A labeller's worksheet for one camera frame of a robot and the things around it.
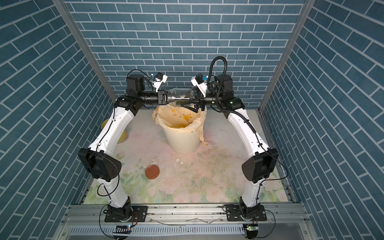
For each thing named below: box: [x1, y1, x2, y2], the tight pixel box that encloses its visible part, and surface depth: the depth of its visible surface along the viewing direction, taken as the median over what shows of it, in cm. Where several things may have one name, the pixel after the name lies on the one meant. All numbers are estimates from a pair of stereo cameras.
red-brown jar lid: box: [145, 164, 160, 180], surface depth 89 cm
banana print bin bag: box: [152, 103, 208, 146], surface depth 86 cm
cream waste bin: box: [163, 127, 201, 154], surface depth 83 cm
